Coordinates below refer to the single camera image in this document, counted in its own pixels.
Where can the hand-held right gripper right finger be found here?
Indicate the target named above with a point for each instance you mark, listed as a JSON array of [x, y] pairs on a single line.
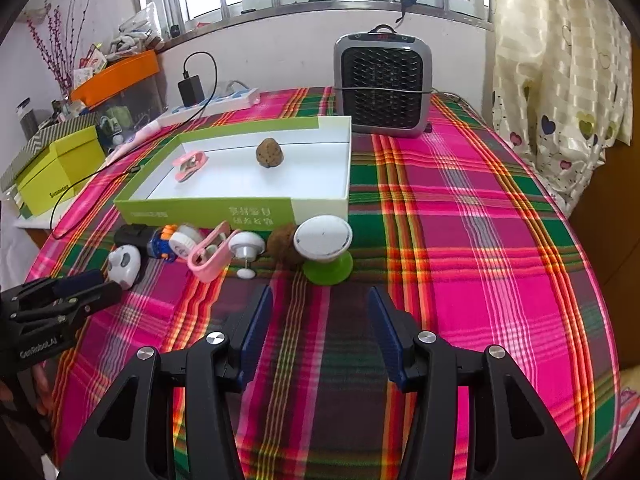
[[387, 331]]

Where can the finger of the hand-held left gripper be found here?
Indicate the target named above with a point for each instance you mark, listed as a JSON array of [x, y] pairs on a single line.
[[100, 296], [75, 280]]

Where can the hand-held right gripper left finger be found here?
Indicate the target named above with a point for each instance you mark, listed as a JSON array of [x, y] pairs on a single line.
[[255, 325]]

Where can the white black panda toy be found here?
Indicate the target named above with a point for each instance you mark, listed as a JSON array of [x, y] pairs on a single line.
[[122, 265]]

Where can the black battery device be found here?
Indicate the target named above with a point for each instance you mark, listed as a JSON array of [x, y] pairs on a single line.
[[132, 237]]

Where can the pink plastic clip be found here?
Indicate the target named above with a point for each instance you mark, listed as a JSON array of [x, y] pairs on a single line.
[[210, 265], [187, 162]]

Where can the blue orange toy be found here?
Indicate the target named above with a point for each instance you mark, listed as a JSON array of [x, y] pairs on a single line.
[[161, 247]]

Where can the brown walnut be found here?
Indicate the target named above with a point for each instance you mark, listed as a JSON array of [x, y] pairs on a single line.
[[280, 247], [270, 152]]

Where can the white round jar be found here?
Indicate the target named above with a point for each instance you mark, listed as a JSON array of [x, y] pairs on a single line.
[[182, 240]]

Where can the white knob green base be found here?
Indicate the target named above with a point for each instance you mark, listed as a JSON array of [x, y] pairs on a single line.
[[322, 237]]

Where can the green cardboard box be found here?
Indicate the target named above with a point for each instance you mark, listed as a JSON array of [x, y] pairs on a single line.
[[200, 210]]

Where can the person's left hand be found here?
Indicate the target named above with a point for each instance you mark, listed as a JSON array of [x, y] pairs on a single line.
[[42, 390]]

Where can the green shoe box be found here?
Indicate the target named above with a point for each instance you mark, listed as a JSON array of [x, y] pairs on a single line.
[[60, 170]]

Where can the pink plaid blanket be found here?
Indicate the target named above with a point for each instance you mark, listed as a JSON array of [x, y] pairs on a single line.
[[475, 260]]

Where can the pink white tube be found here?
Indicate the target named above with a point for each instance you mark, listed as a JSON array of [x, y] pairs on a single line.
[[135, 137]]

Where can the glass jar black lid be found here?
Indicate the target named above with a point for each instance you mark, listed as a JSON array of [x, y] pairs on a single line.
[[27, 120]]

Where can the decorative flower branches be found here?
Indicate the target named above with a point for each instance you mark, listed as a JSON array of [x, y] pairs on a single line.
[[64, 80]]

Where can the orange lidded storage bin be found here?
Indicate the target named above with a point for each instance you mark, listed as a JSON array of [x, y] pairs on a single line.
[[115, 80]]

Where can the colourful paper packets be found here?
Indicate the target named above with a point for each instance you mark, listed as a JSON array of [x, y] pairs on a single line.
[[90, 65]]

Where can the black charger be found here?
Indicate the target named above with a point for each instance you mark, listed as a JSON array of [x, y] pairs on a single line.
[[191, 90]]

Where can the white blue power strip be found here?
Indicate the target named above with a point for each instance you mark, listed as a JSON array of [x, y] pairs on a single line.
[[225, 100]]

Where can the wooden cabinet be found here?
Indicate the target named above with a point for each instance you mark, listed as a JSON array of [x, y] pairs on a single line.
[[615, 260]]

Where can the grey space heater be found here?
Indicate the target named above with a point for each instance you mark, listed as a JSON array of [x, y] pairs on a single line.
[[382, 80]]

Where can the clear plastic bags pile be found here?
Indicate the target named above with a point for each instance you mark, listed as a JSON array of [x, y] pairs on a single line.
[[135, 30]]

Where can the cream heart print curtain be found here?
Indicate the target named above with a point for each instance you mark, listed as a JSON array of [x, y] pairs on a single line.
[[550, 85]]

